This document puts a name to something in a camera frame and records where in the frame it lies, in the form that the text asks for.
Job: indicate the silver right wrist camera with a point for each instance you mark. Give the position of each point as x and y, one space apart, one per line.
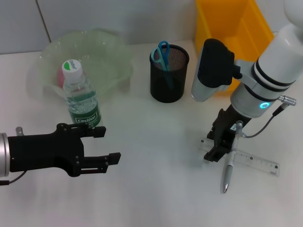
213 68

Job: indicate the clear bottle with green label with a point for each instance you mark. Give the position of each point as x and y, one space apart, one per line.
81 97

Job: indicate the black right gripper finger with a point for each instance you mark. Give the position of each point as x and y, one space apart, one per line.
214 153
227 144

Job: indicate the green glass fruit plate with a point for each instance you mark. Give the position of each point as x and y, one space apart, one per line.
104 59

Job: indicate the grey ballpoint pen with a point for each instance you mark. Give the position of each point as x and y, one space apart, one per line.
228 172

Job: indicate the pink peach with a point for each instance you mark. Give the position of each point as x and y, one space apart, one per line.
60 76

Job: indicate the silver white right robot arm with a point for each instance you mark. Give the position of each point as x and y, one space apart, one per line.
267 71

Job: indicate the transparent plastic ruler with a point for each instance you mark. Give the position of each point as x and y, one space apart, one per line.
255 160

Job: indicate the blue scissors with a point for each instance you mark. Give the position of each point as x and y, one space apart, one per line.
163 56

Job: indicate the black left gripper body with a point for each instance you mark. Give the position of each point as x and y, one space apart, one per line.
47 151

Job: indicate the yellow plastic bin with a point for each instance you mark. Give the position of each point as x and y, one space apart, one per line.
227 21

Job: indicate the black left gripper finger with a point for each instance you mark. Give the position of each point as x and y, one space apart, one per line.
92 131
101 162

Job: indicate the black mesh pen holder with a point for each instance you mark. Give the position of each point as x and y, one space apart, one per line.
172 87

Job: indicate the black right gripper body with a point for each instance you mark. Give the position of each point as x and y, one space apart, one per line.
225 125

